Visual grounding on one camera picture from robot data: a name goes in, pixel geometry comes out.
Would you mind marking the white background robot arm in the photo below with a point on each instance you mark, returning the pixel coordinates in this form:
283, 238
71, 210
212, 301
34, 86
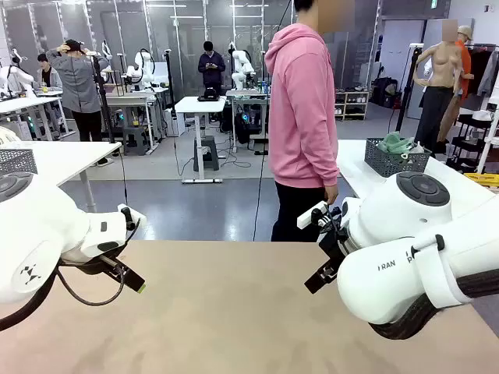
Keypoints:
241, 66
142, 68
15, 76

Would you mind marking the white table with round leg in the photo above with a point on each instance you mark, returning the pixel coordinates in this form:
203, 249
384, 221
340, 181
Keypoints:
70, 156

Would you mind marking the yellow flat object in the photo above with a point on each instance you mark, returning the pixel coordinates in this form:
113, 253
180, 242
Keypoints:
483, 180

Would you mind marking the long white desk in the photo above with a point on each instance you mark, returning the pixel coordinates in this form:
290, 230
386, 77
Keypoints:
23, 103

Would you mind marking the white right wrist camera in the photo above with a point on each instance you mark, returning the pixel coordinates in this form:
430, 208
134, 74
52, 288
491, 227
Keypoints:
308, 218

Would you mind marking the pink sleeved right forearm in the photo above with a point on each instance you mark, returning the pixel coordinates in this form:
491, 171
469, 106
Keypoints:
329, 163

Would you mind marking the black camera stand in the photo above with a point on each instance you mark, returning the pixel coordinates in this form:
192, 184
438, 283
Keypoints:
405, 93

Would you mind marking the person in pink hoodie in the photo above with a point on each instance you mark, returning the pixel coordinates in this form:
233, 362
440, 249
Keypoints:
300, 109

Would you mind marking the mannequin with orange shirt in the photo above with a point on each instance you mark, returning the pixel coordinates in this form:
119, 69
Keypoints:
466, 58

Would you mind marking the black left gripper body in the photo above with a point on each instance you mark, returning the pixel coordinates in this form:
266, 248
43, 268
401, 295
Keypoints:
83, 268

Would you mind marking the pale green cloth pile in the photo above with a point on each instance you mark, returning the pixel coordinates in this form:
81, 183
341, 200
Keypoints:
393, 146

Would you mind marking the black shelving cart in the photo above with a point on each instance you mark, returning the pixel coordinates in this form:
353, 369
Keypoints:
473, 146

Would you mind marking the dark grey lattice basket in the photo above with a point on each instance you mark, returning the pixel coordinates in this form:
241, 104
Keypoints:
393, 165

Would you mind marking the person's right hand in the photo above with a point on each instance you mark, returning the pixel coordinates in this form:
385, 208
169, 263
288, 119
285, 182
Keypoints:
331, 195

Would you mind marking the grey perforated basket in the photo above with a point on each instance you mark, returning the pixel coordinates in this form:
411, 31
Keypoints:
17, 161

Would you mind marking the person in grey jacket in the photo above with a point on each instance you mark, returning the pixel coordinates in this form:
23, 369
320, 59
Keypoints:
80, 85

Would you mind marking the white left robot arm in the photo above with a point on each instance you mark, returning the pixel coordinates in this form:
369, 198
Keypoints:
39, 233

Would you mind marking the black tripod pole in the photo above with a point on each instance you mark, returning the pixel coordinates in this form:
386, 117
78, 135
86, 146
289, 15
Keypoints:
106, 117

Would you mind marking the grey step stool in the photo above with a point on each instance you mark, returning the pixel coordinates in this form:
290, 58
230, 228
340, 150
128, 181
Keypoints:
206, 154
135, 138

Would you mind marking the bare torso mannequin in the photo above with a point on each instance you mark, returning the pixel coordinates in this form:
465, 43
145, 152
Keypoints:
440, 70

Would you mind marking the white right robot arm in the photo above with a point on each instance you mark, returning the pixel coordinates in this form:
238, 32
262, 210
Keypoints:
409, 249

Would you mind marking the seated person at desk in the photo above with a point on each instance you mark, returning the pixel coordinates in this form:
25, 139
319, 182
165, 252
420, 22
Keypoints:
48, 76

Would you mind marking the person in navy jacket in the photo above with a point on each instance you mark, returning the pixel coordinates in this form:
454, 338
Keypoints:
211, 66

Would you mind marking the dark clothes on rack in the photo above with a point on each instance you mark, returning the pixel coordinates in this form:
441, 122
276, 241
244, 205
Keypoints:
481, 70

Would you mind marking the white table beside person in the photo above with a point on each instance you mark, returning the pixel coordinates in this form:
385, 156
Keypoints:
352, 163

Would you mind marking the black bags pile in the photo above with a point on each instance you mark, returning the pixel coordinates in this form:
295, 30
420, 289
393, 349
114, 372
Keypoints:
386, 93

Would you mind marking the cream ribbed round object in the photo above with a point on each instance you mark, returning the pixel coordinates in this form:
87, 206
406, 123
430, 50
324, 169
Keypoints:
8, 136

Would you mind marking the white desk with robot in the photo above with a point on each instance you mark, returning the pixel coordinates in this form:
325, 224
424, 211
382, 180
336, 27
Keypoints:
132, 97

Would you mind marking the white shoe shelf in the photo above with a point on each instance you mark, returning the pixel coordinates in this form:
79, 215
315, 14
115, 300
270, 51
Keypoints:
352, 105

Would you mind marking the white desk with bottles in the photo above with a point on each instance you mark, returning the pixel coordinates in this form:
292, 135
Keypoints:
245, 94

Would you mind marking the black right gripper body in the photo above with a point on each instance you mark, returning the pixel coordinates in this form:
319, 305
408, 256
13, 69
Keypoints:
339, 243

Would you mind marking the black upright pole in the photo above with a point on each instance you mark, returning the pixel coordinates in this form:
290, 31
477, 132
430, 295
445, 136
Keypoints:
170, 85

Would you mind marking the black device on desk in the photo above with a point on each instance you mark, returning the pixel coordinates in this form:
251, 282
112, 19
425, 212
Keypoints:
208, 95

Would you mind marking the white standing desk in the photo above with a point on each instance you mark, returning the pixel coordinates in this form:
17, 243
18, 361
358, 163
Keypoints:
200, 105

